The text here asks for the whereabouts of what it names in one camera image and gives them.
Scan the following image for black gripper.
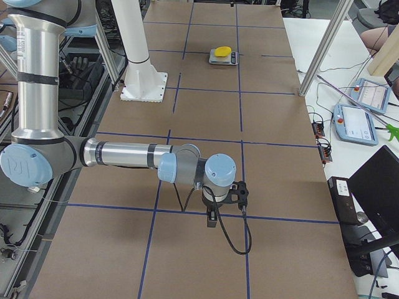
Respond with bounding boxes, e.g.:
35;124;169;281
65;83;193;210
206;204;218;228

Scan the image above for yellow mango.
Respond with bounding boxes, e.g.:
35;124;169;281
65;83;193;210
214;46;232;58

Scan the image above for lower orange circuit board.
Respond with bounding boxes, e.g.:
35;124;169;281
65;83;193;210
318;145;332;164

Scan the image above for orange circuit board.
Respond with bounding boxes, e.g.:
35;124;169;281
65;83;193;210
312;121;325;138
318;145;332;164

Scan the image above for upper orange circuit board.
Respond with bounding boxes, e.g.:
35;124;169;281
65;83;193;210
312;121;325;138

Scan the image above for black computer box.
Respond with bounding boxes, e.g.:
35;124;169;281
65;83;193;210
327;176;388;277

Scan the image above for silver kitchen scale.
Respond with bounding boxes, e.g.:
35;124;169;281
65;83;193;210
209;49;239;65

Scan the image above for near blue teach pendant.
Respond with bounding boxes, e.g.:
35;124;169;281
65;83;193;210
333;104;378;146

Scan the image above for blue teach pendant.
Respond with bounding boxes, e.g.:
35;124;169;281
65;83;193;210
350;78;392;115
333;104;378;146

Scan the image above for black monitor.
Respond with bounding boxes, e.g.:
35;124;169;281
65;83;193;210
349;145;398;236

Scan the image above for black foam tool case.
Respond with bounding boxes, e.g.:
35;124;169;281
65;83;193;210
59;53;104;108

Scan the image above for green plastic clamp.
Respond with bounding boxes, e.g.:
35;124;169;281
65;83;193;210
385;124;399;141

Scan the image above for far blue teach pendant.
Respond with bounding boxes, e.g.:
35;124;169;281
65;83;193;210
350;78;392;115

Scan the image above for person's knee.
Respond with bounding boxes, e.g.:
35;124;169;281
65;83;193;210
360;27;388;54

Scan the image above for wooden beam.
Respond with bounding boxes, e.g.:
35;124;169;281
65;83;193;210
367;25;398;76

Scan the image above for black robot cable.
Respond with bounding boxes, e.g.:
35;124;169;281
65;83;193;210
181;183;252;256

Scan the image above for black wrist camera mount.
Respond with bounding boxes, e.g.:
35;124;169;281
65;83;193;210
222;181;249;211

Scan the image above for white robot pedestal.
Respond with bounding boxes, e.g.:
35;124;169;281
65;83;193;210
112;0;168;102

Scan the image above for aluminium frame post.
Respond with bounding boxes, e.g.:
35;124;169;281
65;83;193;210
299;0;353;97

